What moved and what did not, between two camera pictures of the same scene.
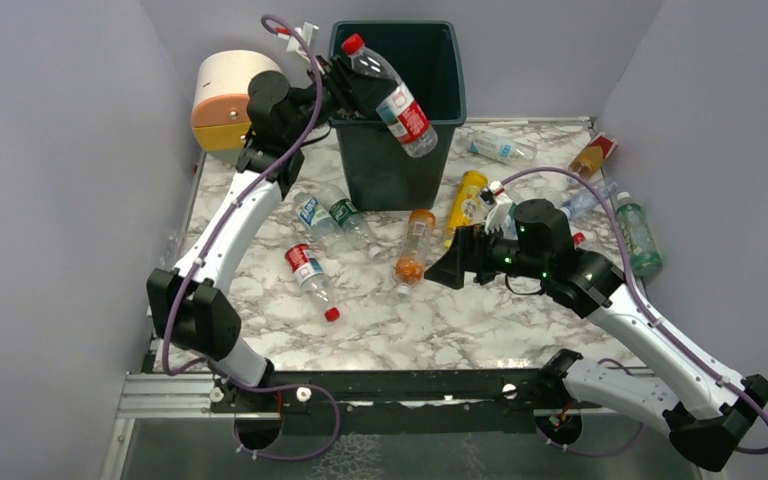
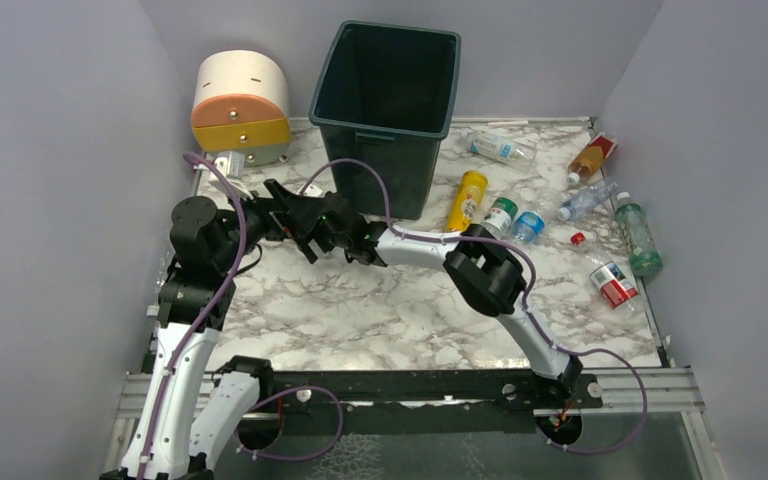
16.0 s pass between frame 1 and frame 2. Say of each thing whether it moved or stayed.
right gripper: moved
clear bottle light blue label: stayed
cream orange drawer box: stayed
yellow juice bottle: stayed
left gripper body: moved
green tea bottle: stayed
